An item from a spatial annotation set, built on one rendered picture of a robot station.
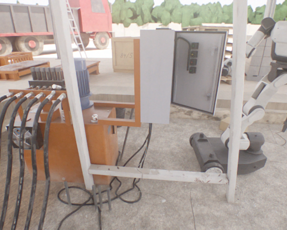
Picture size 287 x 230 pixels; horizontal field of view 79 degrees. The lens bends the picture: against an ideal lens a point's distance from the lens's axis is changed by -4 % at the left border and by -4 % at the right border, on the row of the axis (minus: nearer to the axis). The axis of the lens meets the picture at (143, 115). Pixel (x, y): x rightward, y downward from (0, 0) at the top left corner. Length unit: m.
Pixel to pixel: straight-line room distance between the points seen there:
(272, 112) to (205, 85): 1.87
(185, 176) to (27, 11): 8.98
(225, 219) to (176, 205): 0.36
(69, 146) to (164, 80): 0.93
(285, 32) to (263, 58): 2.55
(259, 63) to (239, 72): 3.22
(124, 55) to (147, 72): 3.27
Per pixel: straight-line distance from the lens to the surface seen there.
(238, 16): 1.08
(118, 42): 4.47
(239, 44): 1.09
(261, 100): 1.85
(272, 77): 1.86
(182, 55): 1.53
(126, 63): 4.44
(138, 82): 1.20
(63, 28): 1.16
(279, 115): 3.27
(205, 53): 1.45
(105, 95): 2.98
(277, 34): 1.83
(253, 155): 2.05
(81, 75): 1.65
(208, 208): 1.64
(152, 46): 1.15
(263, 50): 4.32
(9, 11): 9.35
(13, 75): 4.66
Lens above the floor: 1.23
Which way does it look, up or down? 24 degrees down
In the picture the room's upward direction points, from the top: straight up
